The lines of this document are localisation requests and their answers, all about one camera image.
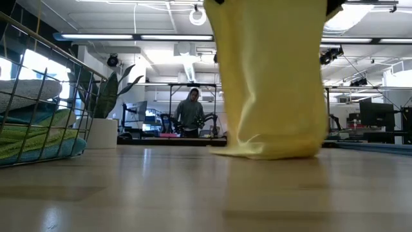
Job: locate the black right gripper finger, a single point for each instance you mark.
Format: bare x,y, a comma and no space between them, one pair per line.
334,5

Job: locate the yellow microfiber towel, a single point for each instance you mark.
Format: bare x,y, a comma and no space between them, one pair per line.
273,80

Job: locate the grey microfiber towel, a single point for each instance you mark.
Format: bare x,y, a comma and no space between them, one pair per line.
29,91

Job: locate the snake plant in white pot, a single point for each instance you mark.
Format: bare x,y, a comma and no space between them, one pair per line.
103,133

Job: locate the black equipment box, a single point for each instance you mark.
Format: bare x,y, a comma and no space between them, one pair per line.
407,119

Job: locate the black background robot arms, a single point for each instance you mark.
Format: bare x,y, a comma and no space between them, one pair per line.
209,118

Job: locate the black computer monitor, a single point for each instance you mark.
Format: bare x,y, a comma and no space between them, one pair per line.
376,114

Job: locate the black ceiling spotlight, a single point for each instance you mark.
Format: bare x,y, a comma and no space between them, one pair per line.
359,82
112,60
330,55

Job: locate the grey monitor on arm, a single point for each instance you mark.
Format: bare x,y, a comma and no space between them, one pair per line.
138,108

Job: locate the long ceiling light strip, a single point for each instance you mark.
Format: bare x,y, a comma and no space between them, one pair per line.
96,36

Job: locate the person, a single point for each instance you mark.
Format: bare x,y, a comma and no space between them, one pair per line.
190,112

